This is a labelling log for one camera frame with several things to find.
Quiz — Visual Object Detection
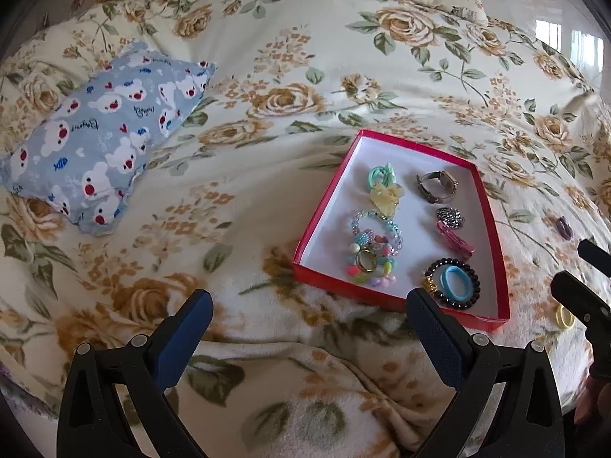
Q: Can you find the red cardboard box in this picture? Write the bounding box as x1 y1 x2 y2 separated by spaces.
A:
292 129 511 332

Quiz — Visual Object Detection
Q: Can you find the clear blue beaded bracelet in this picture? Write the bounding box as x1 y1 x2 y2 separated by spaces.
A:
350 209 402 255

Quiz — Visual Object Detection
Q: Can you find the floral blanket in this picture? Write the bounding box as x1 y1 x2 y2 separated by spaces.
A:
0 0 611 458

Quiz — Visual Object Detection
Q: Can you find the blue hair ring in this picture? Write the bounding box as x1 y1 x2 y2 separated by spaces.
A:
437 267 471 303

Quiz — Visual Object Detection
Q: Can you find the person's right hand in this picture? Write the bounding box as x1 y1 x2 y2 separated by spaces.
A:
574 376 611 426

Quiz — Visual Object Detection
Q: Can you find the black bead bracelet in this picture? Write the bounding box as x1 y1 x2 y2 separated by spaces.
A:
423 258 481 308

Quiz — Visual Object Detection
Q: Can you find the blue bear print pillow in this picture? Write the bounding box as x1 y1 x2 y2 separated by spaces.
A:
0 40 217 235

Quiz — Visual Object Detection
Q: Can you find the green hair tie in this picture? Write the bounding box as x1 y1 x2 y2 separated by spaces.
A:
369 164 398 188

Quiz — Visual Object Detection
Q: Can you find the silver chain bracelet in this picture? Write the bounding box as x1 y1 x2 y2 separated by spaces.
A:
436 206 465 228

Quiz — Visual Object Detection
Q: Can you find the yellow hair clip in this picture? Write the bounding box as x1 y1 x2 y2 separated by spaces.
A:
370 183 407 214

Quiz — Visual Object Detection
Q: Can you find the pink hair clip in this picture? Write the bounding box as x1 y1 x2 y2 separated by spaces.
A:
436 221 477 255

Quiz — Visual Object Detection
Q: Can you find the colourful bead bracelet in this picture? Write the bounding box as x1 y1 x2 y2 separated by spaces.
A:
344 230 399 290

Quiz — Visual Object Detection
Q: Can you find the silver metal ring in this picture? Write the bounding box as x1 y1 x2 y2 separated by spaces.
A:
415 171 457 202

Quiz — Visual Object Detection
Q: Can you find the yellow hair tie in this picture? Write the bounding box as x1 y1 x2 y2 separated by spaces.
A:
554 303 575 331

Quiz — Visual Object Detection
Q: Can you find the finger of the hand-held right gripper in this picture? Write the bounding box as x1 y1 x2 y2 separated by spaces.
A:
577 239 611 278
550 271 611 333

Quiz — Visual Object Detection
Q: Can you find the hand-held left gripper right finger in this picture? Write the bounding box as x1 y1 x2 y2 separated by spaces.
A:
406 287 567 458

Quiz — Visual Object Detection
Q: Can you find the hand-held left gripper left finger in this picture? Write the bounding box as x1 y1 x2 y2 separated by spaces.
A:
56 290 215 458

